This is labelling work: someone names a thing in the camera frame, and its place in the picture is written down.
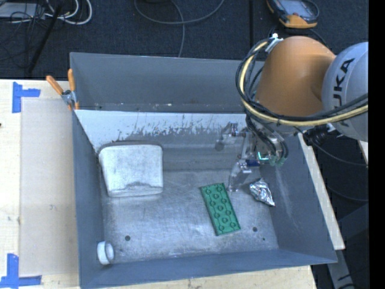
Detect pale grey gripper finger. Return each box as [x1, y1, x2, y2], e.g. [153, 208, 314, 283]
[234, 166, 257, 192]
[227, 160, 245, 193]

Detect crumpled silver foil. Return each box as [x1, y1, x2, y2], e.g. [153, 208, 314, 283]
[248, 178, 276, 208]

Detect dark green flat block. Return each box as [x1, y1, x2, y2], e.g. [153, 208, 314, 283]
[199, 182, 242, 237]

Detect grey metal bin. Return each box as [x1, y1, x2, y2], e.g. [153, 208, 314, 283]
[69, 52, 339, 289]

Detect white square sponge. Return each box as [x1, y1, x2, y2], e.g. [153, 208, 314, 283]
[98, 142, 165, 198]

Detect small white cup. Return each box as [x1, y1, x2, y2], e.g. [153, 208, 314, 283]
[96, 240, 116, 266]

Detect pale wood flat board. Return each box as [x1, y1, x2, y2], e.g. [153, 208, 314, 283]
[18, 97, 81, 278]

